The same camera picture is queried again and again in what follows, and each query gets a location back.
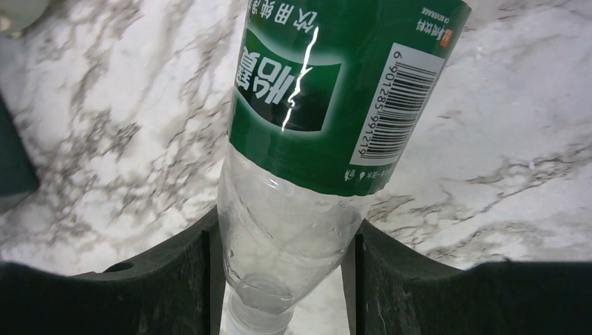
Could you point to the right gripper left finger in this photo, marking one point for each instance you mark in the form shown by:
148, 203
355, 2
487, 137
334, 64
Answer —
176, 287

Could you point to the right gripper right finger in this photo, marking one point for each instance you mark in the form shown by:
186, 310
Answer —
391, 289

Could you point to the round pastel drawer cabinet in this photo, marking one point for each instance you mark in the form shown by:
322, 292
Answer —
17, 15

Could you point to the dark green plastic bin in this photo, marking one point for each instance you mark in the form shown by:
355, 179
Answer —
18, 175

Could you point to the dark green label bottle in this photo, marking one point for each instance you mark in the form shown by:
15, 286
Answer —
327, 94

